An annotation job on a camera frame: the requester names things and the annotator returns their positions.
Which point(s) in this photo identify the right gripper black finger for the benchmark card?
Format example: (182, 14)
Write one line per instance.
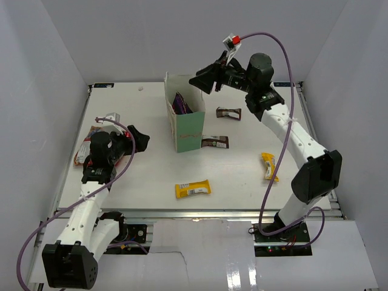
(204, 82)
(210, 69)

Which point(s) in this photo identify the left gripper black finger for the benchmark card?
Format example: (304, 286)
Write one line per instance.
(133, 132)
(141, 142)

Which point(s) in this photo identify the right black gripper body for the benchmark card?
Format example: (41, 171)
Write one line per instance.
(228, 75)

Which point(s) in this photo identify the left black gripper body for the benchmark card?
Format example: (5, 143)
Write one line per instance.
(121, 146)

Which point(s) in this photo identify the green white paper bag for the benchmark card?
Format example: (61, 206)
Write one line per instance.
(186, 128)

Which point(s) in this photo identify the purple chip bag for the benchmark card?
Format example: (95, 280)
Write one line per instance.
(179, 105)

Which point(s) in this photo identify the red cookie snack bag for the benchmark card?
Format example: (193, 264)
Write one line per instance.
(84, 149)

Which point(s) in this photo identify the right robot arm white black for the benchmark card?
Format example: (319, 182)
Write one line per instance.
(318, 169)

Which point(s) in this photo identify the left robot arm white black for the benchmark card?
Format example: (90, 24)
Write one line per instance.
(72, 261)

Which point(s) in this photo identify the brown bar wrapper near bag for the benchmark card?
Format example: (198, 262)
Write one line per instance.
(215, 141)

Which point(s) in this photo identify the brown bar wrapper far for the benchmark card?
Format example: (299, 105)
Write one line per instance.
(234, 114)

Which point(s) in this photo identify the blue label right corner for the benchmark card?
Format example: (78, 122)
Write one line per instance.
(282, 84)

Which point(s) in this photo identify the blue label corner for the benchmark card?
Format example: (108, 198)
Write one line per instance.
(282, 84)
(103, 85)

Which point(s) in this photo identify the blue label left corner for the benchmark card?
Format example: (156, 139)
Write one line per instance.
(103, 85)

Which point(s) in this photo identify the yellow bar wrapper centre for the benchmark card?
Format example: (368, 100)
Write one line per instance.
(192, 188)

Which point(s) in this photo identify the yellow bar wrapper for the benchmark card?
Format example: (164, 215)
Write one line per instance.
(270, 163)
(192, 188)

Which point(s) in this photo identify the yellow bar wrapper right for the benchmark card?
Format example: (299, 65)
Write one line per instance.
(270, 163)

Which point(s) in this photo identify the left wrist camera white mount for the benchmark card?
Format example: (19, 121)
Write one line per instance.
(108, 126)

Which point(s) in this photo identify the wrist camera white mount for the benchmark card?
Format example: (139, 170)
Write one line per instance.
(108, 126)
(232, 43)

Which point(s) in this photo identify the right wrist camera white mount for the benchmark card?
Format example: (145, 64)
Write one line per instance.
(232, 43)

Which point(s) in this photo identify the aluminium front rail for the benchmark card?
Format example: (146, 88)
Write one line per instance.
(215, 214)

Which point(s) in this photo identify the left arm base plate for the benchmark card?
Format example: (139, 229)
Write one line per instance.
(132, 232)

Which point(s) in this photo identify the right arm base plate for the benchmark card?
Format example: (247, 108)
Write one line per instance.
(289, 243)

